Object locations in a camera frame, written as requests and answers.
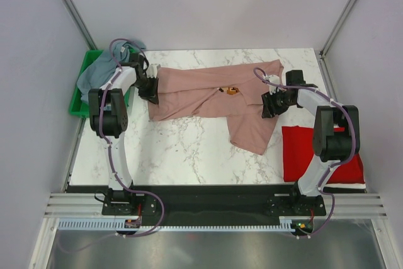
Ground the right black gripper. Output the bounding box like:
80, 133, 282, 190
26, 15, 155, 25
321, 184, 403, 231
261, 88, 295, 118

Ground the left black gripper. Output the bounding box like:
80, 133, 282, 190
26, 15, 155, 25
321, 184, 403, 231
132, 76, 159, 105

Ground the pink t shirt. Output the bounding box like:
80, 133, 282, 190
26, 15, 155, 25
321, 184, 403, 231
148, 60, 283, 155

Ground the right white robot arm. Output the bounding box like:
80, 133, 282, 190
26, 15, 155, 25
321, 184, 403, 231
253, 67, 360, 217

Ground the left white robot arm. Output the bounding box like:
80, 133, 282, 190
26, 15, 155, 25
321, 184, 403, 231
88, 53, 159, 217

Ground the folded red t shirt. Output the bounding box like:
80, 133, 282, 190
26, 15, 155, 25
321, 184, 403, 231
281, 126, 365, 184

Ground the grey-blue t shirt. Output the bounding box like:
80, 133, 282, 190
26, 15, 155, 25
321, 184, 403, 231
77, 38, 146, 104

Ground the green plastic bin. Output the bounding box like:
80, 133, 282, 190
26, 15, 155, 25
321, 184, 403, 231
69, 50, 116, 118

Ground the folded white t shirt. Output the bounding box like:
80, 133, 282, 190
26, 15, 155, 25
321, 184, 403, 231
325, 183, 366, 190

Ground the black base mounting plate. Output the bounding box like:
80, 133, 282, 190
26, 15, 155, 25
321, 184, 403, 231
100, 183, 325, 229

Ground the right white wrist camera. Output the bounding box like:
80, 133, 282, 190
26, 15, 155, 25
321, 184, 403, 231
264, 74, 281, 94

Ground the right aluminium corner post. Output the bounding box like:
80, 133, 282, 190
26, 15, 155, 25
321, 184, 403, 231
318, 0, 378, 59

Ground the aluminium corner post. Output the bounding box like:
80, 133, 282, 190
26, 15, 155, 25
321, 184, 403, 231
62, 0, 98, 50
318, 0, 378, 59

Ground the right white cable duct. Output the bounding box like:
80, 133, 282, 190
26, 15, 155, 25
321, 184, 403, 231
155, 219, 295, 232

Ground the white cable duct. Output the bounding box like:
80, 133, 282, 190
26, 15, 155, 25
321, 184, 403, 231
58, 218, 142, 231
155, 219, 295, 232

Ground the aluminium rail frame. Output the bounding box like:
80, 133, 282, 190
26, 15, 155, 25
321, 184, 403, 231
30, 185, 392, 268

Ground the left aluminium corner post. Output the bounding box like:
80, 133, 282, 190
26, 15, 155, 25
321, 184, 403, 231
62, 0, 98, 50

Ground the left white cable duct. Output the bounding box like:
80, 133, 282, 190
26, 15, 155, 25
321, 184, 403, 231
58, 218, 142, 231

